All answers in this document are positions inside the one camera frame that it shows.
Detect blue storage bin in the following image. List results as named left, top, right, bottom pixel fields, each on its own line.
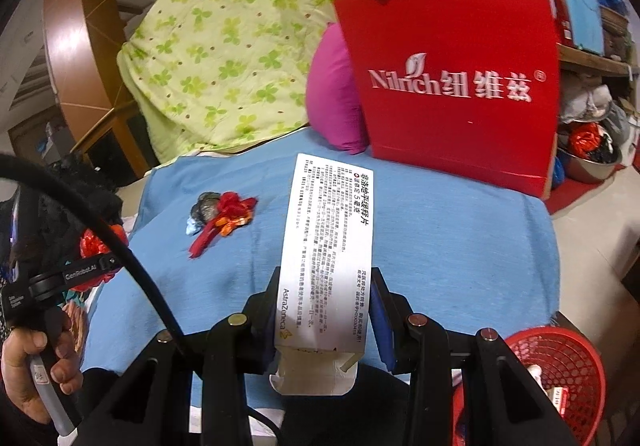
left=555, top=0, right=606, bottom=51

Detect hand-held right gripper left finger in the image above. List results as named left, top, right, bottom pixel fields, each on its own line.
left=82, top=268, right=282, bottom=446

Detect red plastic wrapper scraps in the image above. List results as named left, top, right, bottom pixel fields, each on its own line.
left=189, top=192, right=260, bottom=259

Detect black plastic bag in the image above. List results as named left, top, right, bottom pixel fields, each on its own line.
left=594, top=133, right=615, bottom=161

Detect pink pillow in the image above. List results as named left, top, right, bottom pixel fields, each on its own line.
left=305, top=23, right=372, bottom=155

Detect black fuzzy cloth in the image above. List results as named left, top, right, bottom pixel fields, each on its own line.
left=37, top=161, right=123, bottom=247

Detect red floor mat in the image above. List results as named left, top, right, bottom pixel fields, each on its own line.
left=545, top=163, right=628, bottom=217

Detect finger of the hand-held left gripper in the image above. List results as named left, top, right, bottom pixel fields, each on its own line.
left=30, top=253, right=122, bottom=299

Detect red paper bag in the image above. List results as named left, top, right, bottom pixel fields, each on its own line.
left=332, top=0, right=561, bottom=199

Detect red plastic basket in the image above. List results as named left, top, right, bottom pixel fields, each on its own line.
left=452, top=326, right=607, bottom=446

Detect dark grey plastic bag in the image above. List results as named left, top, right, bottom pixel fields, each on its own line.
left=189, top=192, right=221, bottom=221

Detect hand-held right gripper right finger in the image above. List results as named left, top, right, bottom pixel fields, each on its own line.
left=367, top=268, right=571, bottom=446

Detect person's left hand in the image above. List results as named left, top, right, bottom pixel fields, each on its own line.
left=0, top=313, right=86, bottom=424

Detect green clover print quilt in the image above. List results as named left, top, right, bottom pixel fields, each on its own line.
left=116, top=0, right=441, bottom=164

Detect white medicine box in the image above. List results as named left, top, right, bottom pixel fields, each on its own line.
left=269, top=153, right=376, bottom=398

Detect grey sacks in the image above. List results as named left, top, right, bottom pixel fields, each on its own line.
left=560, top=86, right=608, bottom=124

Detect wooden shelf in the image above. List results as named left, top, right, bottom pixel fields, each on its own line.
left=555, top=43, right=640, bottom=76

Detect wooden headboard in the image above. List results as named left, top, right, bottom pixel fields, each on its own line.
left=42, top=0, right=151, bottom=179

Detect blue blanket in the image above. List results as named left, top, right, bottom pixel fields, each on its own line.
left=82, top=128, right=561, bottom=427

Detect colourful patterned cloth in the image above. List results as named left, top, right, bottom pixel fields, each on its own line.
left=57, top=283, right=98, bottom=357

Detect steel basin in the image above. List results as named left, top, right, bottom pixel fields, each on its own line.
left=556, top=146, right=623, bottom=184

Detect black cable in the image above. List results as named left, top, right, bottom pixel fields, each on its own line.
left=0, top=153, right=191, bottom=357

